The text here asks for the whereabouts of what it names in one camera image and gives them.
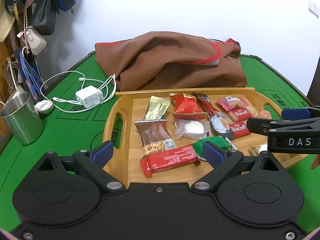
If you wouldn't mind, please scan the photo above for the white paper bag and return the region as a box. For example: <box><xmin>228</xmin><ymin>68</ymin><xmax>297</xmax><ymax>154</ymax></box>
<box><xmin>4</xmin><ymin>58</ymin><xmax>25</xmax><ymax>100</ymax></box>

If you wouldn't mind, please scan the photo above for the long red coffee stick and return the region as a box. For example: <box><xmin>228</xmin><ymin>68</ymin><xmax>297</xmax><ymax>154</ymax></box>
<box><xmin>192</xmin><ymin>92</ymin><xmax>234</xmax><ymax>139</ymax></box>

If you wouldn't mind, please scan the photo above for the blue lanyard bundle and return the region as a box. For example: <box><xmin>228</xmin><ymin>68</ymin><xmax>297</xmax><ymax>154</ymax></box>
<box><xmin>19</xmin><ymin>45</ymin><xmax>46</xmax><ymax>98</ymax></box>

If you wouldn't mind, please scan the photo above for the brown peanut bar packet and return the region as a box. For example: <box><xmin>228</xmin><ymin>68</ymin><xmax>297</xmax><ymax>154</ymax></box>
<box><xmin>135</xmin><ymin>119</ymin><xmax>176</xmax><ymax>155</ymax></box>

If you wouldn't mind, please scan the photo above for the person right hand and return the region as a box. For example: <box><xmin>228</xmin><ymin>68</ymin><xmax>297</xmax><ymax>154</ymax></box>
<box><xmin>311</xmin><ymin>154</ymin><xmax>320</xmax><ymax>170</ymax></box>

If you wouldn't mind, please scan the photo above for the small white beige purse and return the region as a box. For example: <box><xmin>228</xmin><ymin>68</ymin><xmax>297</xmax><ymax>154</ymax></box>
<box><xmin>17</xmin><ymin>25</ymin><xmax>47</xmax><ymax>55</ymax></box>

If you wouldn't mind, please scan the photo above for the steel mug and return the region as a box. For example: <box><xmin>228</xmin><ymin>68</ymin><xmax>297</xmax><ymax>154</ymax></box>
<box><xmin>1</xmin><ymin>92</ymin><xmax>44</xmax><ymax>146</ymax></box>

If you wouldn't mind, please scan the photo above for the beige hat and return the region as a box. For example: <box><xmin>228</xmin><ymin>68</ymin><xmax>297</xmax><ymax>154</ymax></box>
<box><xmin>0</xmin><ymin>0</ymin><xmax>15</xmax><ymax>42</ymax></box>

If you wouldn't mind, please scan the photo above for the pink pastry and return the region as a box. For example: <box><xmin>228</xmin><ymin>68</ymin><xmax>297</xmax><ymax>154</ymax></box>
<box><xmin>216</xmin><ymin>96</ymin><xmax>257</xmax><ymax>116</ymax></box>

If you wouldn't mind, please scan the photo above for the small round white lid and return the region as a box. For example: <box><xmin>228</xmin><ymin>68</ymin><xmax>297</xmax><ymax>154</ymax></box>
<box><xmin>35</xmin><ymin>100</ymin><xmax>54</xmax><ymax>115</ymax></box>

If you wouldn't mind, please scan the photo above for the white charger cable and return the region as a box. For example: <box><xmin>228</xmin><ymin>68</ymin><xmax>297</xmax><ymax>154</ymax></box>
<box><xmin>39</xmin><ymin>70</ymin><xmax>117</xmax><ymax>113</ymax></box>

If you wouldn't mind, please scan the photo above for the red Biscoff biscuit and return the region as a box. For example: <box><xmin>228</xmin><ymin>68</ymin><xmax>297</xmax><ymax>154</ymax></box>
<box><xmin>229</xmin><ymin>121</ymin><xmax>250</xmax><ymax>139</ymax></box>
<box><xmin>227</xmin><ymin>108</ymin><xmax>252</xmax><ymax>122</ymax></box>

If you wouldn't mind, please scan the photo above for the black hanging bag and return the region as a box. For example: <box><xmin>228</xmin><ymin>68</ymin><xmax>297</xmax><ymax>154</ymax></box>
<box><xmin>30</xmin><ymin>0</ymin><xmax>59</xmax><ymax>36</ymax></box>

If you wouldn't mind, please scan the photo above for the white power adapter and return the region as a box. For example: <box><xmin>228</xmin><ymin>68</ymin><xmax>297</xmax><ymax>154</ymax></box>
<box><xmin>75</xmin><ymin>86</ymin><xmax>104</xmax><ymax>108</ymax></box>

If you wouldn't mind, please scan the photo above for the pink jelly cup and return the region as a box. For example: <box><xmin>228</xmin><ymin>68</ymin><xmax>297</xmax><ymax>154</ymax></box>
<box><xmin>255</xmin><ymin>110</ymin><xmax>272</xmax><ymax>119</ymax></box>

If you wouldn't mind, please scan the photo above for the red nut bar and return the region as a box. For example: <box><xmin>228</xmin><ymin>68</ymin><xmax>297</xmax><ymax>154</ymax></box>
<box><xmin>140</xmin><ymin>144</ymin><xmax>201</xmax><ymax>178</ymax></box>

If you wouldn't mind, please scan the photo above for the clear-wrapped white cake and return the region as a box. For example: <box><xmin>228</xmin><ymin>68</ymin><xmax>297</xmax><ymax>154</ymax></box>
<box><xmin>174</xmin><ymin>119</ymin><xmax>211</xmax><ymax>140</ymax></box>

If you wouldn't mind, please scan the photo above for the clear-wrapped cream biscuit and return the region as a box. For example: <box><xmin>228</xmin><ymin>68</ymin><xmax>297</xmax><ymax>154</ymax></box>
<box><xmin>248</xmin><ymin>144</ymin><xmax>267</xmax><ymax>157</ymax></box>

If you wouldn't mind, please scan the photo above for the red pistachio snack bag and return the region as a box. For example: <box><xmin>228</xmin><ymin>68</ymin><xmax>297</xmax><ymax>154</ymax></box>
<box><xmin>170</xmin><ymin>93</ymin><xmax>208</xmax><ymax>120</ymax></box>

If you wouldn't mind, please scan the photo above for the orange coat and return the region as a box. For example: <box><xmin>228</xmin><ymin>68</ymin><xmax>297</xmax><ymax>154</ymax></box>
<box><xmin>0</xmin><ymin>42</ymin><xmax>12</xmax><ymax>137</ymax></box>

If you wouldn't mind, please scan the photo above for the brown cloth bag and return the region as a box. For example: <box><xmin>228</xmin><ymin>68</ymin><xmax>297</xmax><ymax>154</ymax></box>
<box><xmin>95</xmin><ymin>31</ymin><xmax>247</xmax><ymax>92</ymax></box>

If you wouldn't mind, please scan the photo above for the green snack packet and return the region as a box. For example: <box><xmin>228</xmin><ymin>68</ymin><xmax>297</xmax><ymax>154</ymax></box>
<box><xmin>191</xmin><ymin>135</ymin><xmax>238</xmax><ymax>162</ymax></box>

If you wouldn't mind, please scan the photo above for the gold foil snack packet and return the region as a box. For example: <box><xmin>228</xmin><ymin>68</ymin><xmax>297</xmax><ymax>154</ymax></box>
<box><xmin>144</xmin><ymin>96</ymin><xmax>170</xmax><ymax>120</ymax></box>

